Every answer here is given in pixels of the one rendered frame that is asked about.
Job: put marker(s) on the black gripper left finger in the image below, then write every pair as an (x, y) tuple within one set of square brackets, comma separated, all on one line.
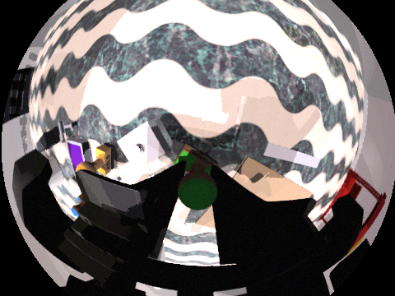
[(150, 202)]

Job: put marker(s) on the tan flat board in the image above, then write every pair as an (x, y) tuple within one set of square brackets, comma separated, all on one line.
[(262, 181)]

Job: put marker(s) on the brown rubber stamp with blue top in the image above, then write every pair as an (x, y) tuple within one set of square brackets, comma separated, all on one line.
[(76, 207)]

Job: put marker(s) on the white card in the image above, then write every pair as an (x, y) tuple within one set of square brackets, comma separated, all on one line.
[(180, 213)]

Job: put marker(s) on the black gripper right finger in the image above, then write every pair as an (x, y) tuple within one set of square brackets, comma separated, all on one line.
[(240, 216)]

